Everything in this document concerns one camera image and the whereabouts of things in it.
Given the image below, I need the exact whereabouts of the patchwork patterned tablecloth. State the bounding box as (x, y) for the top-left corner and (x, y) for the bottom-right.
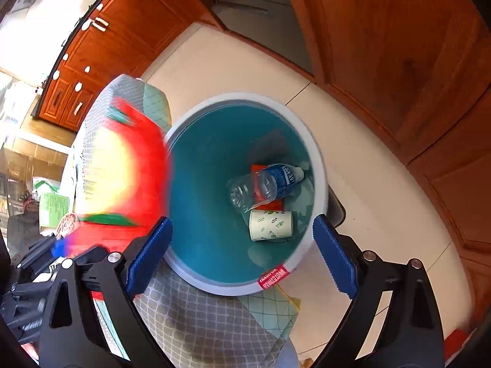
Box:
(61, 75), (302, 368)

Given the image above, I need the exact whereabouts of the clear plastic water bottle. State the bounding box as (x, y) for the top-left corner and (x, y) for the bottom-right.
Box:
(226, 163), (305, 213)

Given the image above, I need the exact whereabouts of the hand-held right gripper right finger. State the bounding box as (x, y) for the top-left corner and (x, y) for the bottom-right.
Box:
(312, 214), (457, 368)

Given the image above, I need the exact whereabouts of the wooden drawer cabinet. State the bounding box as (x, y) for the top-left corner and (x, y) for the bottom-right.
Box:
(33, 46), (100, 133)

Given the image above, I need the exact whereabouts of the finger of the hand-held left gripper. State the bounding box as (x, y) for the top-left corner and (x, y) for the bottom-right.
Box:
(8, 238), (68, 282)

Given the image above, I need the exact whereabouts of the built-in black oven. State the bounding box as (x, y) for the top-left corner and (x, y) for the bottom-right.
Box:
(192, 0), (317, 83)

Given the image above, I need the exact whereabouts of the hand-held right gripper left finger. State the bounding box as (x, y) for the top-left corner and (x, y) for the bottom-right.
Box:
(38, 217), (177, 368)

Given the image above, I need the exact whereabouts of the red snack bag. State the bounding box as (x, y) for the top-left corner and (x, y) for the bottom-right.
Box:
(73, 98), (173, 257)

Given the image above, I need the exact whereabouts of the wooden double door cabinet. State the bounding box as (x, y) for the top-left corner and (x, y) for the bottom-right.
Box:
(57, 0), (215, 96)

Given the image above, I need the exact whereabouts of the green cardboard box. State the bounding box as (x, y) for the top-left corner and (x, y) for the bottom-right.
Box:
(38, 192), (72, 231)

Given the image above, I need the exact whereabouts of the white green bag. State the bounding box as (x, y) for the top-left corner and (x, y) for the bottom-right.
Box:
(33, 176), (58, 196)

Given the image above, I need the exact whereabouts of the large wooden cabinet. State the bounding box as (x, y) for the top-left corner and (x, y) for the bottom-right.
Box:
(276, 0), (491, 338)

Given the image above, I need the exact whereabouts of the teal round trash bin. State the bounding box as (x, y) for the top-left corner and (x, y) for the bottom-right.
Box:
(163, 92), (328, 297)

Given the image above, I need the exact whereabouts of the flat red packet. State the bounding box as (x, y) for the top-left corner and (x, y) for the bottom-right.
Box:
(251, 163), (284, 210)

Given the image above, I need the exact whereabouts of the leaf print paper cup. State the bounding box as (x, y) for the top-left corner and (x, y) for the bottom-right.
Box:
(249, 210), (294, 242)

